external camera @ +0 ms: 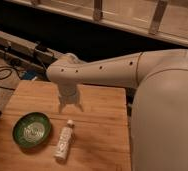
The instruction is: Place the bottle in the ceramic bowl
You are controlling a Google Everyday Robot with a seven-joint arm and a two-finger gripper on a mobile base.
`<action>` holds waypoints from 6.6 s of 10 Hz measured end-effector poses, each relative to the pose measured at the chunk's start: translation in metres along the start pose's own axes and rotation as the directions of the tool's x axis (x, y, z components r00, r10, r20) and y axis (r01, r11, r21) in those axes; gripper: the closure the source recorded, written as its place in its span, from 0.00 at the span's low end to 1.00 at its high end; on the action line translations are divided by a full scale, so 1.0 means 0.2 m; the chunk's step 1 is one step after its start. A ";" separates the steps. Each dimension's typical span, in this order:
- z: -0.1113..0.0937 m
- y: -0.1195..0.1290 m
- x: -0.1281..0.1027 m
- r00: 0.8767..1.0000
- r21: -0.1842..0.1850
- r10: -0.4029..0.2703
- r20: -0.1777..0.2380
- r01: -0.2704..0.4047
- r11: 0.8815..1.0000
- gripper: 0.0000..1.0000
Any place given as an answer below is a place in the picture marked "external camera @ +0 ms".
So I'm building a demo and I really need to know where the black power adapter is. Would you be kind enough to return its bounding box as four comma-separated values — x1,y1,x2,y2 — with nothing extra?
33,42,49,56

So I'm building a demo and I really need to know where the green ceramic bowl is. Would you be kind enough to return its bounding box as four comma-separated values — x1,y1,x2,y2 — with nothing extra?
12,112,51,148

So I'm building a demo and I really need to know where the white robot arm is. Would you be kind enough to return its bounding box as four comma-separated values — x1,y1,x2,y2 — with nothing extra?
47,49,188,171

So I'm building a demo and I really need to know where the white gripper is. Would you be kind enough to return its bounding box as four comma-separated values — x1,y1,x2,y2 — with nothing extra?
58,84,84,113

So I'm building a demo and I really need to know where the white plastic bottle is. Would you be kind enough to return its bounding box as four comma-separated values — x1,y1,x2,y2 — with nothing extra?
54,120,74,161

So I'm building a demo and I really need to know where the black coiled cable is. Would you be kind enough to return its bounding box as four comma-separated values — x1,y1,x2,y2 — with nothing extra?
0,65,22,91

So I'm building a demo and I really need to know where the blue object on floor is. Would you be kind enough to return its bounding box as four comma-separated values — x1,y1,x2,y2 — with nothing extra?
21,70,37,80

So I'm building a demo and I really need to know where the wooden window frame rail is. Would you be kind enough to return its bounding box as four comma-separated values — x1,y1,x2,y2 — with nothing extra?
7,0,188,47

